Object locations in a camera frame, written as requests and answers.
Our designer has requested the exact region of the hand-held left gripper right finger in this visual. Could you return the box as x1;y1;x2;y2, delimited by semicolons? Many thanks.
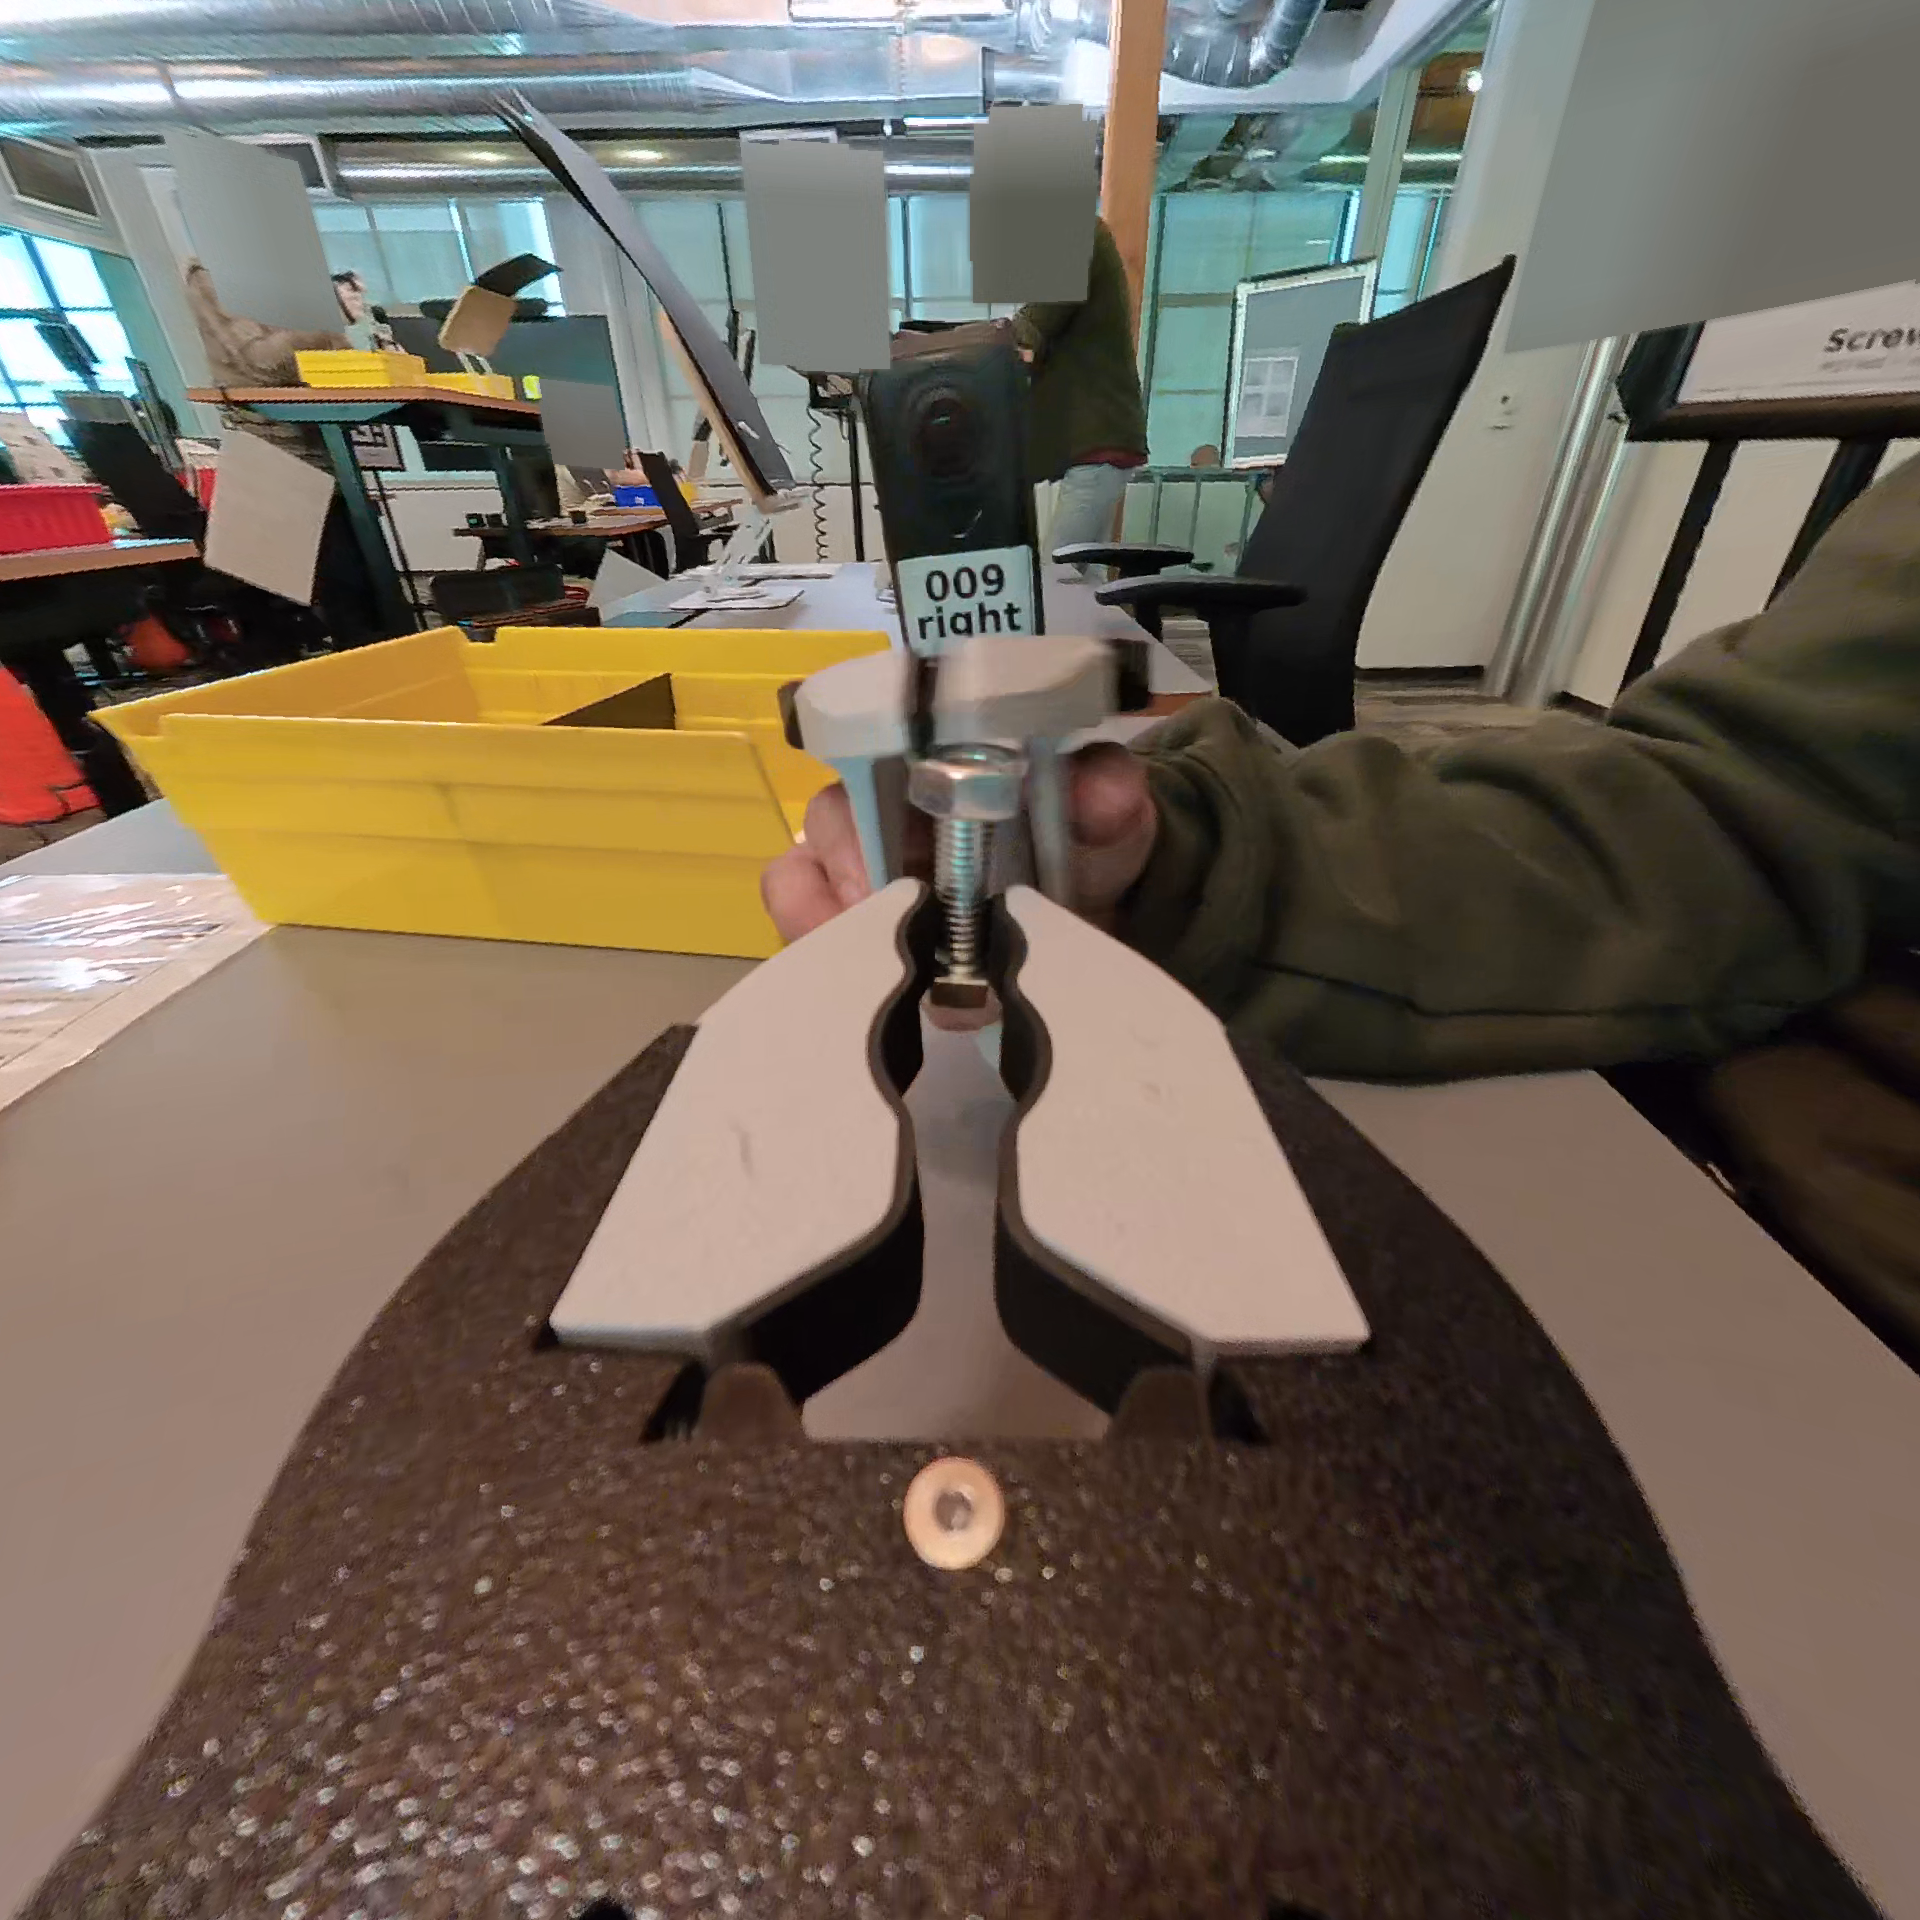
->
998;884;1374;1416

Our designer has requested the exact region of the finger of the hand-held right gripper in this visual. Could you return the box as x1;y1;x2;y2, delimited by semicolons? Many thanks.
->
790;648;926;911
929;637;1129;903

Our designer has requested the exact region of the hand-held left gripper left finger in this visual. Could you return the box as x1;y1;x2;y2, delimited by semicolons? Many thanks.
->
550;881;926;1403

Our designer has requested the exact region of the silver hex nut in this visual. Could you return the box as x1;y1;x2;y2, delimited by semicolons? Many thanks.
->
904;746;1038;816

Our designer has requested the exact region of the silver bolt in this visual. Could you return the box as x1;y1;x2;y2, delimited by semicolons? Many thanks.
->
931;744;1005;1011

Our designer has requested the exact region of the large yellow storage bin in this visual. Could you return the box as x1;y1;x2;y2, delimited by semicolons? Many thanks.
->
90;626;895;963

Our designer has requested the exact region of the person's right forearm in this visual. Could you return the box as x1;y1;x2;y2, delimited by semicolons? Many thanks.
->
1118;450;1920;1081

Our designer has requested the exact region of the grey desk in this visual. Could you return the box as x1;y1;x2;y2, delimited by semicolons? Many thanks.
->
0;803;1920;1906

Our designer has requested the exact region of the green leg standing desk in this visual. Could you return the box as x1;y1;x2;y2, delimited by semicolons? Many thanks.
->
187;381;550;633

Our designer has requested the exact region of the person's right hand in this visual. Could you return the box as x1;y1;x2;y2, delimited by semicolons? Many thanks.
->
760;744;1162;961

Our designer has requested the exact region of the wood-edged grey table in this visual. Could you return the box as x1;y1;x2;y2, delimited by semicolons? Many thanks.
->
593;559;1209;699

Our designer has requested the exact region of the black bin divider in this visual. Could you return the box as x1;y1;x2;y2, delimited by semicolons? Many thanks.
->
546;674;678;732

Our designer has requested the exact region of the dark faced document stand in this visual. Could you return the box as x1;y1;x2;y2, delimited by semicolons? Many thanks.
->
496;93;827;609

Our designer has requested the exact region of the grey notice board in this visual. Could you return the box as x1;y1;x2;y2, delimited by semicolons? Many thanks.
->
1224;259;1384;472

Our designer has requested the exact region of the black office chair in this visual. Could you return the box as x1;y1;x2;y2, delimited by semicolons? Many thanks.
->
1056;259;1521;752

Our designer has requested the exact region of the red label laminated sheet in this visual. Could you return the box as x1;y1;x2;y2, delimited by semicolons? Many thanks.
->
0;873;273;1113

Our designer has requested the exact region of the wooden top workbench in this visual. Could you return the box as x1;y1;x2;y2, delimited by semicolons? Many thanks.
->
0;539;205;752

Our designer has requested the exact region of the orange traffic cone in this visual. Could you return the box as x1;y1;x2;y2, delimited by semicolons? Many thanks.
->
0;660;93;825

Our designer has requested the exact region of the red parts bin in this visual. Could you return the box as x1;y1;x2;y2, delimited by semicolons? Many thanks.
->
0;483;111;559

